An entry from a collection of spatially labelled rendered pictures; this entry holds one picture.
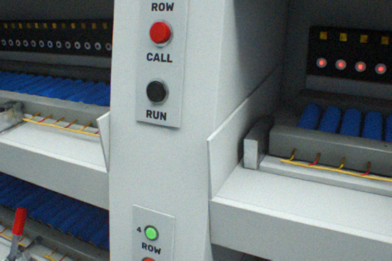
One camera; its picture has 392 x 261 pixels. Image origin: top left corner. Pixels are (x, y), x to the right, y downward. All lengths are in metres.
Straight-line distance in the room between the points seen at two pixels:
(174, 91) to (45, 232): 0.33
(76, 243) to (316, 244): 0.33
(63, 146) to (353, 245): 0.28
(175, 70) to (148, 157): 0.07
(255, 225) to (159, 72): 0.13
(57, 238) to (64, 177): 0.17
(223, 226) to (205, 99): 0.10
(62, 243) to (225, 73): 0.34
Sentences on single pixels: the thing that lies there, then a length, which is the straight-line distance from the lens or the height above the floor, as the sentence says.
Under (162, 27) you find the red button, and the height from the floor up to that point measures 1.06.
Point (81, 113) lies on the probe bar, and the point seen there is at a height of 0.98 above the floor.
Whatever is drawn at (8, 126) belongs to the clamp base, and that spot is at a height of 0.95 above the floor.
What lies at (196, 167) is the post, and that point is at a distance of 0.27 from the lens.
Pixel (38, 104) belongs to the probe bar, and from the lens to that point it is 0.44.
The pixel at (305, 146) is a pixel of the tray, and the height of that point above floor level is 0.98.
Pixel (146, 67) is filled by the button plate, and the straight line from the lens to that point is 0.28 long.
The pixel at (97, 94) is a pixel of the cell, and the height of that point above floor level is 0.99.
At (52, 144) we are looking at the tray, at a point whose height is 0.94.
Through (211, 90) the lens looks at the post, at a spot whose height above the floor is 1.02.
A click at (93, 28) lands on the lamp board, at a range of 0.54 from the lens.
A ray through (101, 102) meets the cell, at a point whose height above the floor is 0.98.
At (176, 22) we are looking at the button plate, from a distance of 0.26.
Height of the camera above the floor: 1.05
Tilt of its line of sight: 12 degrees down
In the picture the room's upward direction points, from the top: 4 degrees clockwise
